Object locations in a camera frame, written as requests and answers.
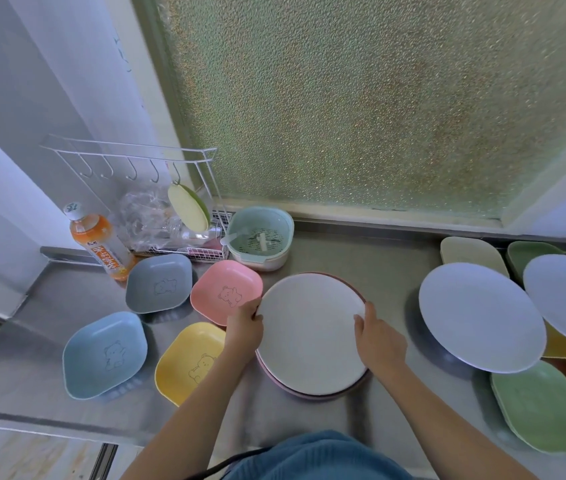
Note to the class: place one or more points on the person's right hand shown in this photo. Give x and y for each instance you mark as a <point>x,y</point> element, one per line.
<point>382,347</point>

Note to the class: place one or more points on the person's left hand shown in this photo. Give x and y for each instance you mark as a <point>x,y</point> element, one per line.
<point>242,334</point>

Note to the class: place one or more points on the person's right thumb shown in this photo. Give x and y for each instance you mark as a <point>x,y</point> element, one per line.
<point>359,326</point>

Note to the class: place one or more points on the person's left thumb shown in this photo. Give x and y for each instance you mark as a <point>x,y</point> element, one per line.
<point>258,313</point>

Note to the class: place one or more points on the white round plate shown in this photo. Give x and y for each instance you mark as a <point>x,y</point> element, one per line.
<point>308,334</point>

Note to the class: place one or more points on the person's right forearm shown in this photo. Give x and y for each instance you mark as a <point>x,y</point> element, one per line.
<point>443,424</point>

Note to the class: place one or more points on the person's left forearm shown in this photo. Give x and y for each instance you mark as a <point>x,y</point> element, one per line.
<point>198,419</point>

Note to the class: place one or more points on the pink square bear dish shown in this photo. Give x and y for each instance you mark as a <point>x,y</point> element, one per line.
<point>223,289</point>

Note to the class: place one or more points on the white basin under strainer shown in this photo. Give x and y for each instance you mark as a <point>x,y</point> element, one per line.
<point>275,263</point>

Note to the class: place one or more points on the pink round plate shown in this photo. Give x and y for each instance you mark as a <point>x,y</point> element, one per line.
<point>313,397</point>

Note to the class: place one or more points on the green strainer basket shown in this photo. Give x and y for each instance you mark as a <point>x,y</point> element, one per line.
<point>258,227</point>

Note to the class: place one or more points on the yellow square bear dish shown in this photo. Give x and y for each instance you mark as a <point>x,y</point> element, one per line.
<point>188,364</point>

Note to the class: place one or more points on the grey square bear dish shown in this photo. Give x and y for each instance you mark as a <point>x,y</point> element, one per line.
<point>159,284</point>

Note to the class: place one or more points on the green yellow oval sponge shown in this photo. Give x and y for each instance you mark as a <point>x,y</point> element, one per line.
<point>188,208</point>

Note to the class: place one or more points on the beige square dish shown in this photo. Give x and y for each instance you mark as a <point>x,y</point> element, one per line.
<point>470,250</point>

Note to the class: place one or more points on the person's blue clothing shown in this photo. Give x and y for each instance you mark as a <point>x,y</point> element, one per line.
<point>323,459</point>

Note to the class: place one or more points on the clear plastic bag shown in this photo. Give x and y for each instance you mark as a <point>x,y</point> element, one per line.
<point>148,219</point>

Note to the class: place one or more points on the light blue square bear dish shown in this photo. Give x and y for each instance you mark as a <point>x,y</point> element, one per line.
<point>105,354</point>

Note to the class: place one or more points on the orange drink bottle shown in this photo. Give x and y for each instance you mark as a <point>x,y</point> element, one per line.
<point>98,239</point>

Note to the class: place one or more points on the green square dish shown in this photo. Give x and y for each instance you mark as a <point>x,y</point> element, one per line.
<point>525,254</point>
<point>543,407</point>

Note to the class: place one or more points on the frosted glass window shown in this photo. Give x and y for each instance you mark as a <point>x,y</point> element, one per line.
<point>363,94</point>

